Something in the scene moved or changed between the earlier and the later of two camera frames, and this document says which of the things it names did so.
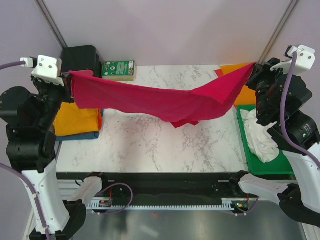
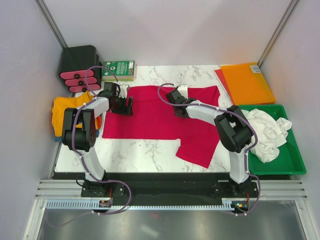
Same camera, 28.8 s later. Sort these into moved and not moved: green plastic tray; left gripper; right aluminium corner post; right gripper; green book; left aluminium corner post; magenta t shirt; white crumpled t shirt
Moved: right gripper; left gripper; magenta t shirt
Not moved: left aluminium corner post; white crumpled t shirt; right aluminium corner post; green book; green plastic tray
